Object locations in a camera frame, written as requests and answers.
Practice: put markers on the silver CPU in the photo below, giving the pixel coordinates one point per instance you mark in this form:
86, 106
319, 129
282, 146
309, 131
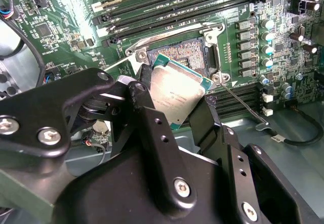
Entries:
177, 92

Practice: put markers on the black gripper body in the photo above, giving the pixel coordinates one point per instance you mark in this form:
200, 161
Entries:
114, 196

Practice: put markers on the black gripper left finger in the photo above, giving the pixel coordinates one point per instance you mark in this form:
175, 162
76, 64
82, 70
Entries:
38, 107

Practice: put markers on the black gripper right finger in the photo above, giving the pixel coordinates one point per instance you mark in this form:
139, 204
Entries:
210, 132

